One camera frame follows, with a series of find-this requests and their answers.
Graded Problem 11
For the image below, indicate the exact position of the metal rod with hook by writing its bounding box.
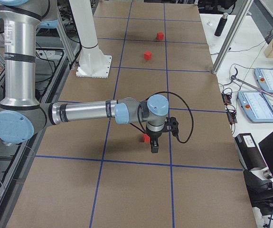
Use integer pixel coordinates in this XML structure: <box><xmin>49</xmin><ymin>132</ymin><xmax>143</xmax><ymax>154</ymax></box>
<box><xmin>230</xmin><ymin>66</ymin><xmax>273</xmax><ymax>104</ymax></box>

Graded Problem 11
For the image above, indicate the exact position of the black box with label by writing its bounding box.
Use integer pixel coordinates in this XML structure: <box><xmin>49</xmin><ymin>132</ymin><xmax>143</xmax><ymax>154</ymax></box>
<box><xmin>235</xmin><ymin>133</ymin><xmax>267</xmax><ymax>171</ymax></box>

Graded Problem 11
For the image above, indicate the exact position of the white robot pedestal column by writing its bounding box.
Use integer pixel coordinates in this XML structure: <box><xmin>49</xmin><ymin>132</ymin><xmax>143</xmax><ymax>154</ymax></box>
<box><xmin>69</xmin><ymin>0</ymin><xmax>112</xmax><ymax>78</ymax></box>

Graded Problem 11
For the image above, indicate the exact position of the black camera cable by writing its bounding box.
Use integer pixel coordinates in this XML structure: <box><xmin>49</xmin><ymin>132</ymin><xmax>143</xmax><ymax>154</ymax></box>
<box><xmin>136</xmin><ymin>91</ymin><xmax>194</xmax><ymax>143</ymax></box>

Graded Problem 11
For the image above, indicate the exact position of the black water bottle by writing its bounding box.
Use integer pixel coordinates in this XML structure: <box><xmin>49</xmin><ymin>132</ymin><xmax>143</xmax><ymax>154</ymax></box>
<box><xmin>214</xmin><ymin>13</ymin><xmax>228</xmax><ymax>37</ymax></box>

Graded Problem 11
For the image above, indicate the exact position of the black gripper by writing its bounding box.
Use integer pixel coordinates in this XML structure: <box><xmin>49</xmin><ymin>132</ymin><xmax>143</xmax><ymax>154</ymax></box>
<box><xmin>146</xmin><ymin>128</ymin><xmax>163</xmax><ymax>153</ymax></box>

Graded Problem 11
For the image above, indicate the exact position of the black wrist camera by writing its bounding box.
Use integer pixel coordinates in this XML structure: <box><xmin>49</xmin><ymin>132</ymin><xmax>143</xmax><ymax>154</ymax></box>
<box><xmin>165</xmin><ymin>117</ymin><xmax>179</xmax><ymax>137</ymax></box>

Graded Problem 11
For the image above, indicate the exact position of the red block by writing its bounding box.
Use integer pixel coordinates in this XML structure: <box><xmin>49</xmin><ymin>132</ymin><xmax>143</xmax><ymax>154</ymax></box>
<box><xmin>141</xmin><ymin>133</ymin><xmax>150</xmax><ymax>143</ymax></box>
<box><xmin>156</xmin><ymin>32</ymin><xmax>164</xmax><ymax>40</ymax></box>
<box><xmin>143</xmin><ymin>50</ymin><xmax>152</xmax><ymax>60</ymax></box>

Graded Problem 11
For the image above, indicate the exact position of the near blue teach pendant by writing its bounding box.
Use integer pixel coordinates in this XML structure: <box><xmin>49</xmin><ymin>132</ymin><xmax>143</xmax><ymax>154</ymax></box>
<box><xmin>237</xmin><ymin>91</ymin><xmax>273</xmax><ymax>123</ymax></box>

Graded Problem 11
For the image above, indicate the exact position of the blue teach pendant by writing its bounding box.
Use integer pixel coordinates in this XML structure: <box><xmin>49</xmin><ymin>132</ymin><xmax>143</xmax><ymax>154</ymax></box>
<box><xmin>254</xmin><ymin>68</ymin><xmax>273</xmax><ymax>94</ymax></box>
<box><xmin>237</xmin><ymin>91</ymin><xmax>273</xmax><ymax>123</ymax></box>

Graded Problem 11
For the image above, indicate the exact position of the small circuit board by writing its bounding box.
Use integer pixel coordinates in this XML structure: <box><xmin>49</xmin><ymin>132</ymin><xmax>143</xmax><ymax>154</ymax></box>
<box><xmin>221</xmin><ymin>92</ymin><xmax>237</xmax><ymax>125</ymax></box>

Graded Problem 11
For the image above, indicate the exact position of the far blue teach pendant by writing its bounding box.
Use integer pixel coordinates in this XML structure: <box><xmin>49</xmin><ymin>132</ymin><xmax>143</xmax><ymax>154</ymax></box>
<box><xmin>254</xmin><ymin>68</ymin><xmax>273</xmax><ymax>94</ymax></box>

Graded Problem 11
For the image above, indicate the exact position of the aluminium frame post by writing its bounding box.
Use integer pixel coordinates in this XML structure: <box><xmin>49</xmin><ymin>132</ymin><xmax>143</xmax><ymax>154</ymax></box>
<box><xmin>211</xmin><ymin>0</ymin><xmax>254</xmax><ymax>75</ymax></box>

